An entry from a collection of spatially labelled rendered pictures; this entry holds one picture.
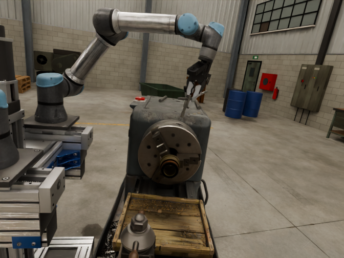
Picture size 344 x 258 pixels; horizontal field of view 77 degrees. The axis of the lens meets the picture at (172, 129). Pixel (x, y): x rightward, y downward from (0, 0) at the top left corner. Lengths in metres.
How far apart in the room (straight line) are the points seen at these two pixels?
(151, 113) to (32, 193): 0.67
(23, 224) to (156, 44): 10.77
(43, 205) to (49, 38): 10.63
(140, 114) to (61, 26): 10.16
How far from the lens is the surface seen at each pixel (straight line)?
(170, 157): 0.95
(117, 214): 1.55
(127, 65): 11.07
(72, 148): 1.24
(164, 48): 11.37
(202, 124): 1.19
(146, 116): 1.18
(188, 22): 0.92
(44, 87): 1.21
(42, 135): 1.26
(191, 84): 1.06
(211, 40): 1.05
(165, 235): 0.92
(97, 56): 1.23
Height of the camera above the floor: 1.52
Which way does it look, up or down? 17 degrees down
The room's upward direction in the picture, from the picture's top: 7 degrees clockwise
